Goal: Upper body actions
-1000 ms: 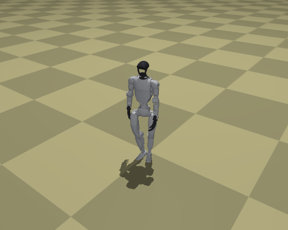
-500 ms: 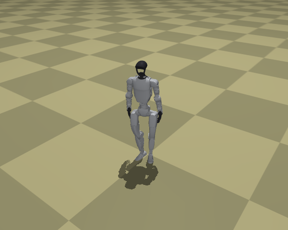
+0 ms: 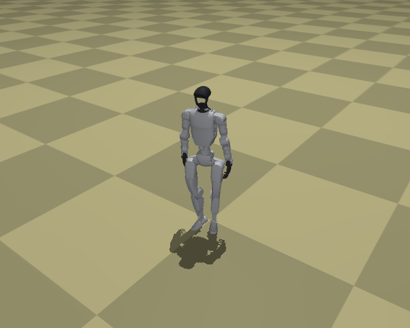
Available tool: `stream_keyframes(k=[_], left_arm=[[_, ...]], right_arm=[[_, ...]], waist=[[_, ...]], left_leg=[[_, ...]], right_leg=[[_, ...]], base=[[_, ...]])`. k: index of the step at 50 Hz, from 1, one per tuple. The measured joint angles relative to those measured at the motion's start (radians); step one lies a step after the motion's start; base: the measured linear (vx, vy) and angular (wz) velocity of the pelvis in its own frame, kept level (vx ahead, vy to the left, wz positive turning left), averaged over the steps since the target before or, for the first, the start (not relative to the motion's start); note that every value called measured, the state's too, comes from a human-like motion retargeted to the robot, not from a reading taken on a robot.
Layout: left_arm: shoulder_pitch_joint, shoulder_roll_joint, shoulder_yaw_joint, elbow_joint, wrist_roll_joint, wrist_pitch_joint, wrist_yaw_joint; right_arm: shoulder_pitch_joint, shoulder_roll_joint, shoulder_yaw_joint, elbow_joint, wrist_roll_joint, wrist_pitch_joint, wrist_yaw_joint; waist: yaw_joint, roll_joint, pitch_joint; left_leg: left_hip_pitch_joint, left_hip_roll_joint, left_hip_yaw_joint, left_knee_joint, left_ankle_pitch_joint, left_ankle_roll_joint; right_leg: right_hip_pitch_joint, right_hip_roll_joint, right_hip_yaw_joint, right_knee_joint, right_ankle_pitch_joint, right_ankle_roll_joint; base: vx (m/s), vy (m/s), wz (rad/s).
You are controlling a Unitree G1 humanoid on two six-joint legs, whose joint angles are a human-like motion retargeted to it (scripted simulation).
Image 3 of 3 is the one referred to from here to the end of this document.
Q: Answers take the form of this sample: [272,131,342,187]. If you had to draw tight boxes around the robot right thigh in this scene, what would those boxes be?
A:
[185,155,204,198]

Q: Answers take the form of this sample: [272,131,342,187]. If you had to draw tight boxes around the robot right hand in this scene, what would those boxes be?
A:
[181,152,188,167]

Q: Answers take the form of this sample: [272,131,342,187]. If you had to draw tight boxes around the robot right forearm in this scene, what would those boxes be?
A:
[180,138,189,156]

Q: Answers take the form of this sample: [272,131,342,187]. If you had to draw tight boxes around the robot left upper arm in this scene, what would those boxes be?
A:
[213,112,228,146]

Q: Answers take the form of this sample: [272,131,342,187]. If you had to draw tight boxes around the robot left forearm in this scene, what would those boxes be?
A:
[222,138,233,164]

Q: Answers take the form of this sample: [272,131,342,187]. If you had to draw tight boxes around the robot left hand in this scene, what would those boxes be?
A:
[223,161,232,179]

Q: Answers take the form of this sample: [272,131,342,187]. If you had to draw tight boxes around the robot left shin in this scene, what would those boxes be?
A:
[211,196,220,223]

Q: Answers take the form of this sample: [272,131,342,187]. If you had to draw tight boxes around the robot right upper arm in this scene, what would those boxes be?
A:
[180,109,192,140]

